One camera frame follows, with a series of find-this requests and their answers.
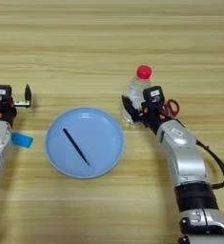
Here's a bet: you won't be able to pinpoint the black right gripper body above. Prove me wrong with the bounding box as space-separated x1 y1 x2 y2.
135 101 172 134

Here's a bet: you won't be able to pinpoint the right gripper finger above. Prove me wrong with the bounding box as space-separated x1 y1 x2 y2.
121 94 140 123

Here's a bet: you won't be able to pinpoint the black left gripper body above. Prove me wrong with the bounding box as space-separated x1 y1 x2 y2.
0 99 31 128

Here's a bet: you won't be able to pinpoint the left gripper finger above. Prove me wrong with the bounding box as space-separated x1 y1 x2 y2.
24 83 32 108

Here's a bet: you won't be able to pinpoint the clear bottle with red cap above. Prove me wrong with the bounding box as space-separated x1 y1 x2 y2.
121 65 153 128

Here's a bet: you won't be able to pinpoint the left gripper's white-labelled black box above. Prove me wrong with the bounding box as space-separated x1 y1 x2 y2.
0 84 13 103

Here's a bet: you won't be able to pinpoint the gripper's white-labelled black box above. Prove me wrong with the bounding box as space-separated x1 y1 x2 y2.
0 84 13 103
142 85 166 105

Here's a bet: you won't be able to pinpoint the right gripper's white-labelled black box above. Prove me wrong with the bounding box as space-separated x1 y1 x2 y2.
142 85 166 105

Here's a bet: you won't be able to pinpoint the blue rectangular eraser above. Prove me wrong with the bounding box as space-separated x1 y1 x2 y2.
10 132 34 150

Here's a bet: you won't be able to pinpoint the light blue round plate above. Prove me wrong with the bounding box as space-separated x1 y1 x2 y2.
45 107 125 179

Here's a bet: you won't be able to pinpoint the thin black stick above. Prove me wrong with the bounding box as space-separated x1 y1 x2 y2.
62 128 92 167

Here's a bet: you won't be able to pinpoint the red-handled scissors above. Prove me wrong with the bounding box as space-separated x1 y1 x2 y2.
162 98 180 119

